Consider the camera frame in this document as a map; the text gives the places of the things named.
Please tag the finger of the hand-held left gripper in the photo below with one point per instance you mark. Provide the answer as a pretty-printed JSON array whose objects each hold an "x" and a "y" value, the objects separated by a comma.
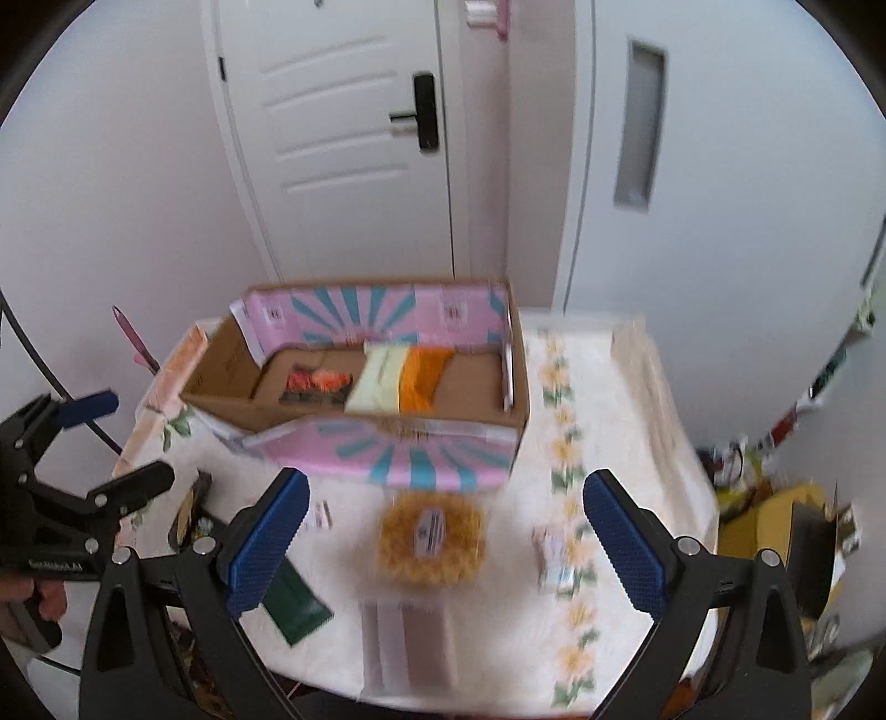
[
  {"x": 131, "y": 488},
  {"x": 86, "y": 408}
]

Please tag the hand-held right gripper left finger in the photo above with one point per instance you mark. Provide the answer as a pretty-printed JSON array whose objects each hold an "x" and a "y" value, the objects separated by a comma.
[{"x": 270, "y": 540}]

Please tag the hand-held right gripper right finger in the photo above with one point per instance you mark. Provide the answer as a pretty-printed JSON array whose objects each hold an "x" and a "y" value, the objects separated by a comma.
[{"x": 623, "y": 540}]

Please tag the clear bag of yellow puffs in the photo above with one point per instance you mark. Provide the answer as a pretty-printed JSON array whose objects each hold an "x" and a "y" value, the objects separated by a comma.
[{"x": 401, "y": 547}]

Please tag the cardboard box with pink flaps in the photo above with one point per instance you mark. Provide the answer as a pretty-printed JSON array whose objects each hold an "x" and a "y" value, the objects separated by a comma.
[{"x": 228, "y": 360}]

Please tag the white rectangular snack packet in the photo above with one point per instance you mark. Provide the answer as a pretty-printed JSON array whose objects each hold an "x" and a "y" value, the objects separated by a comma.
[{"x": 415, "y": 644}]

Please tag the person's left hand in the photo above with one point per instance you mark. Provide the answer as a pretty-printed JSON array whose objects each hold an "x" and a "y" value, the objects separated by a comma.
[{"x": 17, "y": 590}]

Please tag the dark green packet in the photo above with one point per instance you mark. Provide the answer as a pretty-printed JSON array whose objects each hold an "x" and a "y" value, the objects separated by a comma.
[{"x": 297, "y": 609}]

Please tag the pink stick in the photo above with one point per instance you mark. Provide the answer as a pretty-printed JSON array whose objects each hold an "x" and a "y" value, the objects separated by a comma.
[{"x": 131, "y": 339}]

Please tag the yellow box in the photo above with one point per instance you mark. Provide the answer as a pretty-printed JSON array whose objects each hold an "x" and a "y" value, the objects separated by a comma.
[{"x": 754, "y": 526}]

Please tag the floral tablecloth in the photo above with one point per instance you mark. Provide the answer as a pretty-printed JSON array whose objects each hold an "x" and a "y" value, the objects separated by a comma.
[{"x": 512, "y": 623}]

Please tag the pile of colourful clutter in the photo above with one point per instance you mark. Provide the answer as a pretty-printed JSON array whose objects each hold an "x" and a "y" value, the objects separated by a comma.
[{"x": 740, "y": 464}]

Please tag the red and dark snack packet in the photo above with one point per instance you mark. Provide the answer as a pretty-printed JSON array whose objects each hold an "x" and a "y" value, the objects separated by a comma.
[{"x": 315, "y": 384}]

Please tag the orange and cream snack bag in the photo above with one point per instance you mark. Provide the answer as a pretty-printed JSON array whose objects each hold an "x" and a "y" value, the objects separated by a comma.
[{"x": 377, "y": 381}]

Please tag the white cabinet door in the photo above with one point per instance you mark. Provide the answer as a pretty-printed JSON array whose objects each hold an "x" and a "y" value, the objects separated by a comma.
[{"x": 727, "y": 242}]

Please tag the white panelled door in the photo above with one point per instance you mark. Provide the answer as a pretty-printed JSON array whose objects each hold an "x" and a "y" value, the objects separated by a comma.
[{"x": 332, "y": 208}]

